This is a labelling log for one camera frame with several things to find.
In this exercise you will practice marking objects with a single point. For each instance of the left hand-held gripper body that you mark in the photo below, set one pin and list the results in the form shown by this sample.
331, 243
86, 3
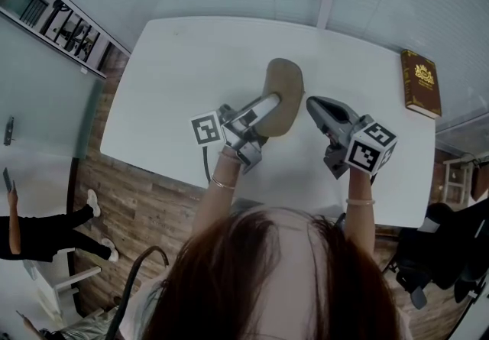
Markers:
237, 128

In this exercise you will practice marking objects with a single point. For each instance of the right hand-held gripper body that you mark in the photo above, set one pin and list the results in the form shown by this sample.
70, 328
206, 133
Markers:
363, 147

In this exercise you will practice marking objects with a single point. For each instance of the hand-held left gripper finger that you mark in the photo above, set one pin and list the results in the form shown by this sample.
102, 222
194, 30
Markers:
272, 101

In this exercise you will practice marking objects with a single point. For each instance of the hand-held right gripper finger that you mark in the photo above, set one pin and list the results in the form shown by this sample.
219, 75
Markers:
319, 109

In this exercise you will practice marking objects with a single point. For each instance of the person's right forearm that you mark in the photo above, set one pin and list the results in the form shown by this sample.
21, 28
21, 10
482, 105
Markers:
361, 224

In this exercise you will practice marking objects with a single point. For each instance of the person's left forearm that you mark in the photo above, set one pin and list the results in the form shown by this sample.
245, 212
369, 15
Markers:
217, 204

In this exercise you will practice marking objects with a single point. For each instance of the brown hardcover book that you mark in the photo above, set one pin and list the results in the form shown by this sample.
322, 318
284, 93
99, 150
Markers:
420, 82

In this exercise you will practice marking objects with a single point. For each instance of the white shelf rack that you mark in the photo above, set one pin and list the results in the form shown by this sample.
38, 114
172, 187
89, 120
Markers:
456, 180

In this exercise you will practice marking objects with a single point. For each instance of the black office chair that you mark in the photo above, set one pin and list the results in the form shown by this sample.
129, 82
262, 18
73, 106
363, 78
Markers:
439, 250

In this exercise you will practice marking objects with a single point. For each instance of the person's white shirt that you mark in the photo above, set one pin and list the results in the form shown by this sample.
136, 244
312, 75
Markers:
137, 311

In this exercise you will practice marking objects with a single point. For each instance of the white stool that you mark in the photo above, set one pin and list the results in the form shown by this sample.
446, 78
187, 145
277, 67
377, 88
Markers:
61, 285

